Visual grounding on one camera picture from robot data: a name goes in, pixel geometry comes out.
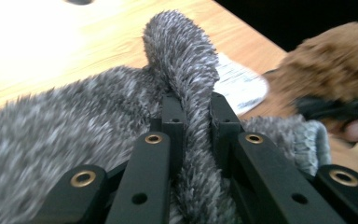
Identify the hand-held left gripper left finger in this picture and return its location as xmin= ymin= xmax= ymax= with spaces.
xmin=150 ymin=92 xmax=187 ymax=178

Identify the grey fluffy garment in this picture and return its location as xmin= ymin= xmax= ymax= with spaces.
xmin=0 ymin=8 xmax=332 ymax=224

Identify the white fabric label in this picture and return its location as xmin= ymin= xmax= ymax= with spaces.
xmin=213 ymin=52 xmax=269 ymax=116

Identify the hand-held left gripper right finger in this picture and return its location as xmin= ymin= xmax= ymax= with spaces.
xmin=210 ymin=91 xmax=245 ymax=176

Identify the brown plush teddy bear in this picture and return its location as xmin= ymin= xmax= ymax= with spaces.
xmin=262 ymin=21 xmax=358 ymax=139

